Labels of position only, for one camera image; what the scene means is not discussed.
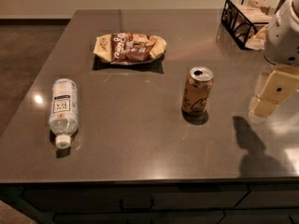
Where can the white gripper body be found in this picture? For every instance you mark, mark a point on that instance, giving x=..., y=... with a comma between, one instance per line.
x=282, y=36

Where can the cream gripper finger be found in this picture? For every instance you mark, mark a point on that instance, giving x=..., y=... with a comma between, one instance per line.
x=273, y=89

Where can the orange soda can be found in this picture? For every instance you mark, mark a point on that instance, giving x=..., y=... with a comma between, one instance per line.
x=198, y=86

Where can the clear plastic water bottle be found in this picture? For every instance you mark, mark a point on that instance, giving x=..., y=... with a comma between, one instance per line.
x=63, y=119

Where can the napkins in basket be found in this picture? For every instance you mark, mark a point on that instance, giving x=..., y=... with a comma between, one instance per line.
x=251, y=20

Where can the brown chip bag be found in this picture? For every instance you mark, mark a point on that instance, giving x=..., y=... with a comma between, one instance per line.
x=129, y=48

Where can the black wire basket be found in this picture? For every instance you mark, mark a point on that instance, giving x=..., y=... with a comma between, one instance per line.
x=228, y=18

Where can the dark cabinet drawer handle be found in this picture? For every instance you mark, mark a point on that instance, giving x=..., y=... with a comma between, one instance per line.
x=136, y=205

